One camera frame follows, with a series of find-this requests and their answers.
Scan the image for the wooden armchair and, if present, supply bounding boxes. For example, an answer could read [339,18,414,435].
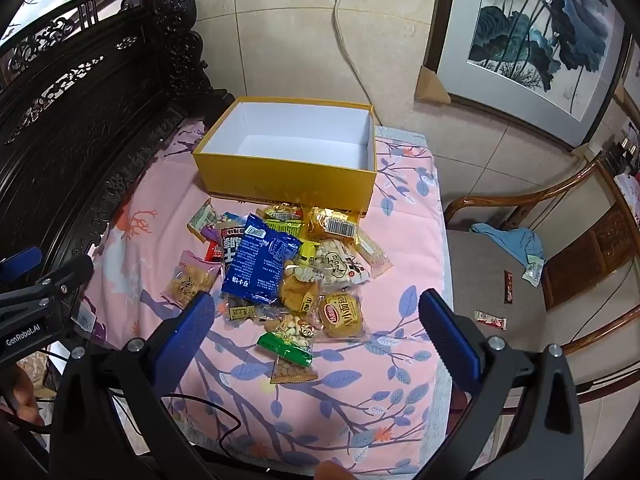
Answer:
[442,149,640,413]

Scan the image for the green white nut packet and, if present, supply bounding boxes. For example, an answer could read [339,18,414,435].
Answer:
[256,314,318,367]

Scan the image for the golden shiny snack packet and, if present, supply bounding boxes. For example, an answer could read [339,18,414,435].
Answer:
[256,202,307,223]

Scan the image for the black packet white characters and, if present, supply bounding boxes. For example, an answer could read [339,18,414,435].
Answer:
[219,226,247,267]

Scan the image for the pink leaf-print cloth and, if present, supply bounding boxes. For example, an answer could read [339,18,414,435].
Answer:
[84,119,457,477]

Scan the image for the cardboard corner protector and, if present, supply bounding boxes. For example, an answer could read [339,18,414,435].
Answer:
[415,64,452,107]

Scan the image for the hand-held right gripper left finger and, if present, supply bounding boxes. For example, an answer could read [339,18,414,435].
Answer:
[50,290,236,480]

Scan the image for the framed lotus painting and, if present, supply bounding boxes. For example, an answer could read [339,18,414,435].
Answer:
[436,0,632,150]

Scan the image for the small green white packet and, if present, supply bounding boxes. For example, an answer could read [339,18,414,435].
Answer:
[521,254,547,287]

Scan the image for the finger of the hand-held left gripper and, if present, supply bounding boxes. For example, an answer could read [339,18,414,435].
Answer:
[0,254,96,314]
[0,246,44,283]

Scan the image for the black cable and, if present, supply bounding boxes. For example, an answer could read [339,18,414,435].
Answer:
[159,393,243,463]

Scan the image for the blue cloth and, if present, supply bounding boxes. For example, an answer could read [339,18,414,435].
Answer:
[470,222,547,267]

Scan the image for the person's left hand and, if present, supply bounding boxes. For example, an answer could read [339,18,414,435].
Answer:
[0,362,42,427]

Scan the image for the yellow cardboard box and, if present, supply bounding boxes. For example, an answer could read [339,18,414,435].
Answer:
[192,96,378,219]

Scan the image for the orange packet with barcode label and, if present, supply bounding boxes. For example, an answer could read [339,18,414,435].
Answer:
[304,206,362,239]

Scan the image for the kraft paper peanut packet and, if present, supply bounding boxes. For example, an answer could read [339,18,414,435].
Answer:
[270,354,319,385]
[226,294,283,325]

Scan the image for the round yellow cake packet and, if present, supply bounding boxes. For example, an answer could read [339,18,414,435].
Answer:
[317,289,364,339]

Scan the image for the small red white packet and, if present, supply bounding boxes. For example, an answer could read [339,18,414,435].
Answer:
[473,310,508,332]

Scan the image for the yellow-green snack packet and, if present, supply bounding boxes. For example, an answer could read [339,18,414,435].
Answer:
[261,217,307,237]

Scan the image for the pale crisps packet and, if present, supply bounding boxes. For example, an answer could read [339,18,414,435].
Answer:
[161,250,222,309]

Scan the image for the yellow clear snack packet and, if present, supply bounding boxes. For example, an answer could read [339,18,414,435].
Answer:
[297,239,322,267]

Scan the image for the blue snack bag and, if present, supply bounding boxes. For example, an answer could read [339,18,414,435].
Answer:
[221,212,304,304]

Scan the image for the orange bun packet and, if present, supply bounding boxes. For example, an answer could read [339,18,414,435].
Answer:
[276,269,322,317]

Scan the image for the small green orange packet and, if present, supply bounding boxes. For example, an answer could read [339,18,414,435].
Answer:
[187,199,222,237]

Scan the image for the clear tan biscuit packet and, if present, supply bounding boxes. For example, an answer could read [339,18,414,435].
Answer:
[356,229,394,279]

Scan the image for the carved dark wooden bench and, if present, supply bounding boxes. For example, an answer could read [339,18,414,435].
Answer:
[0,0,236,321]

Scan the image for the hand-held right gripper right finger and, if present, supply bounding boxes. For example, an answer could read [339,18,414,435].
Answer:
[418,288,584,480]

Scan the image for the black plugs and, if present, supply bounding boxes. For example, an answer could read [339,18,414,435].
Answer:
[606,129,640,173]

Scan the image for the grey power cable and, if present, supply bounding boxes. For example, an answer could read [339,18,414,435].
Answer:
[332,0,385,129]

